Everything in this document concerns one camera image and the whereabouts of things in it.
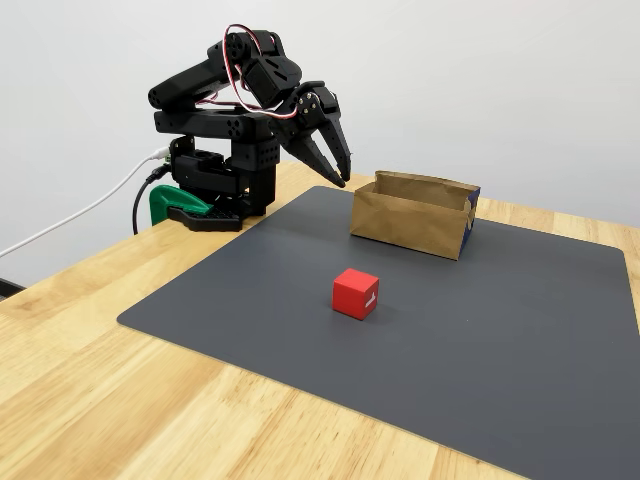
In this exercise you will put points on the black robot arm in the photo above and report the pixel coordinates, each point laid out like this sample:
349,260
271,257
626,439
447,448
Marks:
200,85

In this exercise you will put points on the brown paper bag box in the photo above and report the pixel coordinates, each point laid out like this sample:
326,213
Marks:
405,225

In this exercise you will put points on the dark object at table edge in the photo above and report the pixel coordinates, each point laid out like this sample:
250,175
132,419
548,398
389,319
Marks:
9,287

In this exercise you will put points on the green table clamp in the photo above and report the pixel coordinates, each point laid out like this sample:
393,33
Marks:
172,200

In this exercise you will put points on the red cube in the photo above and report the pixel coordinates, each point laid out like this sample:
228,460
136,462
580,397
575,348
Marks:
352,295

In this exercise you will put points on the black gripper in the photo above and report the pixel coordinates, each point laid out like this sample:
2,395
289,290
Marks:
306,116

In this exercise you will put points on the grey table mat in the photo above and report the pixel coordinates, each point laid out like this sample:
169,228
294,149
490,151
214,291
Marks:
400,360

